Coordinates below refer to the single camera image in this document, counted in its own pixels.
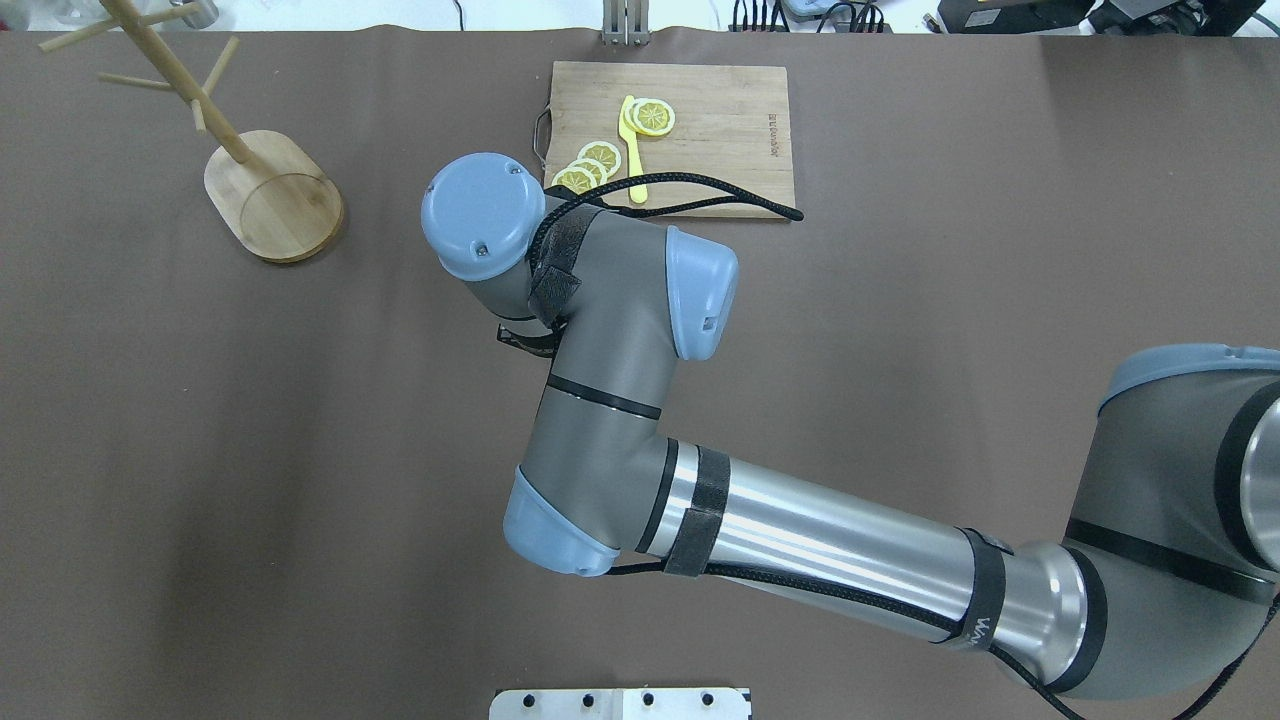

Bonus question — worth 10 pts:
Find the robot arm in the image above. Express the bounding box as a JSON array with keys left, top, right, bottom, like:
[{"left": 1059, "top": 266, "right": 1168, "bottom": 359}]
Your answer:
[{"left": 420, "top": 152, "right": 1277, "bottom": 707}]

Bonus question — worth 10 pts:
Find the wooden cup rack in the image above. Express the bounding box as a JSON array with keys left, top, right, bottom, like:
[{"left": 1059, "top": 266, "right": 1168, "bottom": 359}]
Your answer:
[{"left": 38, "top": 1, "right": 346, "bottom": 263}]

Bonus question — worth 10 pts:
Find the lemon slice stack top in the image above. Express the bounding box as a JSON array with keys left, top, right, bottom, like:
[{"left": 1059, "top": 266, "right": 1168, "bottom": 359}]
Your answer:
[{"left": 552, "top": 168, "right": 594, "bottom": 195}]

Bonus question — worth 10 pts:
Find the lemon slice stack middle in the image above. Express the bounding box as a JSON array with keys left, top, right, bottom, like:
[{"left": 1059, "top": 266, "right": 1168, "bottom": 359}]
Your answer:
[{"left": 566, "top": 158, "right": 611, "bottom": 188}]

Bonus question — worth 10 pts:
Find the yellow plastic knife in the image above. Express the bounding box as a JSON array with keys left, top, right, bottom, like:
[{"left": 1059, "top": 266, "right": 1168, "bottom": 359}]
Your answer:
[{"left": 617, "top": 94, "right": 648, "bottom": 206}]

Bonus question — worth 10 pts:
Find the lemon slice under front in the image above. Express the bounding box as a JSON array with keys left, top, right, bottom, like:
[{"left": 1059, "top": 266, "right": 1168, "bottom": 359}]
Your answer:
[{"left": 620, "top": 97, "right": 641, "bottom": 135}]

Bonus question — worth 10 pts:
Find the lemon slice front left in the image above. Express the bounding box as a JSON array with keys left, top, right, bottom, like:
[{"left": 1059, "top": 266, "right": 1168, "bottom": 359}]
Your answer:
[{"left": 628, "top": 97, "right": 676, "bottom": 137}]

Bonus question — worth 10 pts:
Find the bamboo cutting board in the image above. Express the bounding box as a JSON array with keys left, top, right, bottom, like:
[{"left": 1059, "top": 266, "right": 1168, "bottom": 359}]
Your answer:
[{"left": 543, "top": 61, "right": 797, "bottom": 208}]

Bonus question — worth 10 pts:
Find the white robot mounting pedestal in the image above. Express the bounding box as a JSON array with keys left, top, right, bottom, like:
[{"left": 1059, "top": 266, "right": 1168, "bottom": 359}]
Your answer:
[{"left": 488, "top": 685, "right": 755, "bottom": 719}]

